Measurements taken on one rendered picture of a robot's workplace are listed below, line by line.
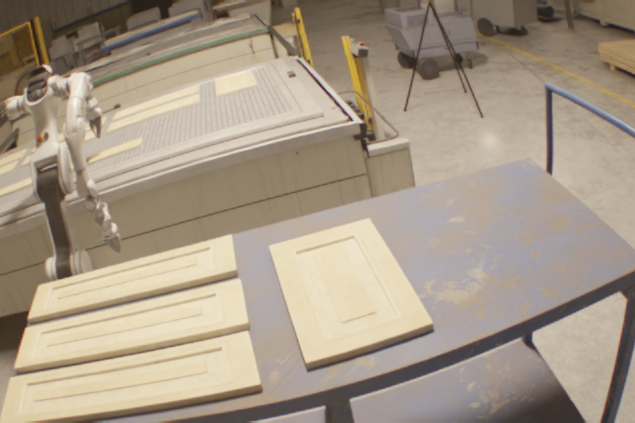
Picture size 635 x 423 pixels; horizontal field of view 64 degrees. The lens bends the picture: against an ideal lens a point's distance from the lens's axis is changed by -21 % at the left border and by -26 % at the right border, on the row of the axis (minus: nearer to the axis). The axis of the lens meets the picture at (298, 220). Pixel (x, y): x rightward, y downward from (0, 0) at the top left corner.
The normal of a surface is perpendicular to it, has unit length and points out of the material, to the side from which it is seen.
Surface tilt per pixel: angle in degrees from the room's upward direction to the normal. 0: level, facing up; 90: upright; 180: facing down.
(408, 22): 90
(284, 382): 0
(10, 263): 90
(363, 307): 0
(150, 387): 11
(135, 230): 90
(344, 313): 0
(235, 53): 90
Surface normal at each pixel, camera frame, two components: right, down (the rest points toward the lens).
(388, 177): 0.15, 0.42
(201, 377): -0.17, -0.77
